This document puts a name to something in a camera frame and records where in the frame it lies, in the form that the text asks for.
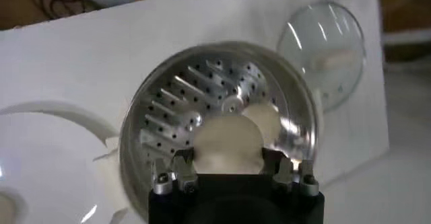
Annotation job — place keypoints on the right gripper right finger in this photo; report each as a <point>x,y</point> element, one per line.
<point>286,173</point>

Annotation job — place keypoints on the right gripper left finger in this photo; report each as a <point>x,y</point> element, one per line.
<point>183,173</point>

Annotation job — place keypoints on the stainless steel steamer basket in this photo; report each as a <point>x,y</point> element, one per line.
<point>202,87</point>

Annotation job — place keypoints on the white round plate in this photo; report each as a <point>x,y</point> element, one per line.
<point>50,161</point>

